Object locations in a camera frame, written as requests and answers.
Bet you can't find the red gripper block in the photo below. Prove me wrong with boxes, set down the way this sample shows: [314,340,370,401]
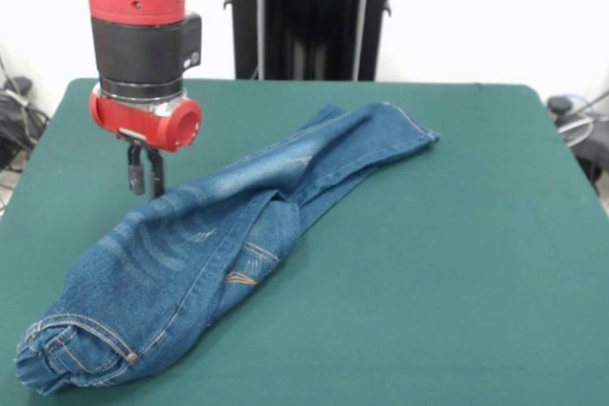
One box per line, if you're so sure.
[88,82,203,200]

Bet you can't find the blue denim jeans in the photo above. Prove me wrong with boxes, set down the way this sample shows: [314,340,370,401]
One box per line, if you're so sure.
[13,101,442,397]

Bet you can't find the dark green table cloth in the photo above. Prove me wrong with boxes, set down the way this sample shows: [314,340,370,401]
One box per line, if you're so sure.
[0,76,609,406]

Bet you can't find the black cable tangle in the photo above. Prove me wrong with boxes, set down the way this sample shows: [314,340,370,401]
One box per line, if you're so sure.
[0,58,51,174]

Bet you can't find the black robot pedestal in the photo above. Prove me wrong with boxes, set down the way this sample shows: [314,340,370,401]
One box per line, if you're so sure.
[222,0,413,83]

